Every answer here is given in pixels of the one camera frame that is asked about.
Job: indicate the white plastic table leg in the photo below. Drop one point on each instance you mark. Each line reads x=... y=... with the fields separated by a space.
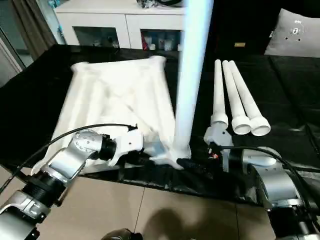
x=192 y=75
x=250 y=100
x=218 y=95
x=235 y=97

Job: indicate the white plastic table top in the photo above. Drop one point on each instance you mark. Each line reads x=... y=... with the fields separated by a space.
x=112 y=87

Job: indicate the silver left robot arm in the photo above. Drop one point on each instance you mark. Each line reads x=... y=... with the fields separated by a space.
x=65 y=160

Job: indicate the brown rounded robot part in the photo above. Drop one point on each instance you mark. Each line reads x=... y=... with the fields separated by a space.
x=122 y=235

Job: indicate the red bottle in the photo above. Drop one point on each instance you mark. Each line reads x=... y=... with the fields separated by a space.
x=144 y=41

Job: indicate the white cabinet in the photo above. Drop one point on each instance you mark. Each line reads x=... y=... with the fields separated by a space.
x=125 y=22

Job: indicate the black cabinet gold label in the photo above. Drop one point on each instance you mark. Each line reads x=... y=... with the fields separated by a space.
x=245 y=22

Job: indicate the light blue hanging strip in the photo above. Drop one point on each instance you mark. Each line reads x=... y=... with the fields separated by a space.
x=60 y=27

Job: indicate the dark helmet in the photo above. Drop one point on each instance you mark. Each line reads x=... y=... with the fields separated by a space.
x=172 y=2

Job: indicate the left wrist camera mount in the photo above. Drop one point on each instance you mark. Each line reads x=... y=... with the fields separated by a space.
x=130 y=140

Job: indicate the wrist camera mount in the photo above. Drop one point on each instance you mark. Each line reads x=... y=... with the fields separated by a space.
x=130 y=140
x=217 y=133

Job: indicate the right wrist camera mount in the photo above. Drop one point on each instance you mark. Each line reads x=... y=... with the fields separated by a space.
x=217 y=133

